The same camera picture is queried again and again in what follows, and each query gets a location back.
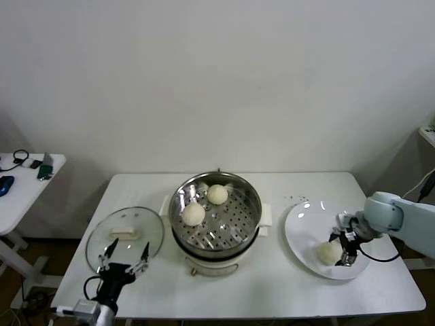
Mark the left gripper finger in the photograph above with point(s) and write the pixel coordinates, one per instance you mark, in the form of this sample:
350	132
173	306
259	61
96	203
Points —
106	258
145	259

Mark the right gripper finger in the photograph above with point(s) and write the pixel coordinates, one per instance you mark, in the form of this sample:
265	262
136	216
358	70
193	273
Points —
336	234
348	261

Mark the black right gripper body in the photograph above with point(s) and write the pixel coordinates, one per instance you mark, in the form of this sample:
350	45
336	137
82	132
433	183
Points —
351	242

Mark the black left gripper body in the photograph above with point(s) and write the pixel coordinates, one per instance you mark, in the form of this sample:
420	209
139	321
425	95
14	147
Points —
113	282

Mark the white steamed baozi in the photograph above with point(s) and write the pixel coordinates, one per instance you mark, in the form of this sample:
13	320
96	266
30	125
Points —
327	254
217	194
193	214

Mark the round glass pot lid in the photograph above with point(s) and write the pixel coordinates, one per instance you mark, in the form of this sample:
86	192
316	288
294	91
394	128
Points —
102	234

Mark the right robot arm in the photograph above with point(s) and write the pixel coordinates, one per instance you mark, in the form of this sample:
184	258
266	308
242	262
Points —
384	210

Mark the perforated steel steamer basket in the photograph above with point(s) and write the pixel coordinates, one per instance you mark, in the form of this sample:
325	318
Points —
231	220

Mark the white round plate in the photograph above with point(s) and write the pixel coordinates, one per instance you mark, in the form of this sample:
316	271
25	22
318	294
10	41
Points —
306	231

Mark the white side table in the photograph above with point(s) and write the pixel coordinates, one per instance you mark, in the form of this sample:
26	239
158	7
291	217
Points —
20	203

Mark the green clip tool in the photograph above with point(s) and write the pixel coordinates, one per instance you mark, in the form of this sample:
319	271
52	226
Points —
44	169

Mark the small black white device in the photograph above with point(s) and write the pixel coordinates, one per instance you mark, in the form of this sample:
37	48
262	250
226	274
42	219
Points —
32	164

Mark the blue computer mouse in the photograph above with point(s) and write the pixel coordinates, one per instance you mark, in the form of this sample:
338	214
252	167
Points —
5	185

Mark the pale green appliance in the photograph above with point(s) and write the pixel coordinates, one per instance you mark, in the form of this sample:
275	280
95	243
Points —
429	129

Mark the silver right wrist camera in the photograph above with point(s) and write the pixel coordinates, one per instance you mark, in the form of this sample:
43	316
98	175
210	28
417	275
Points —
346	220

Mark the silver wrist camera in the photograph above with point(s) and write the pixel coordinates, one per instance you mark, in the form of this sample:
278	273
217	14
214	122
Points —
85	307
346	220

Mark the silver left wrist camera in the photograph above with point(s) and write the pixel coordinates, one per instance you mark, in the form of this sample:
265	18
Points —
85	307

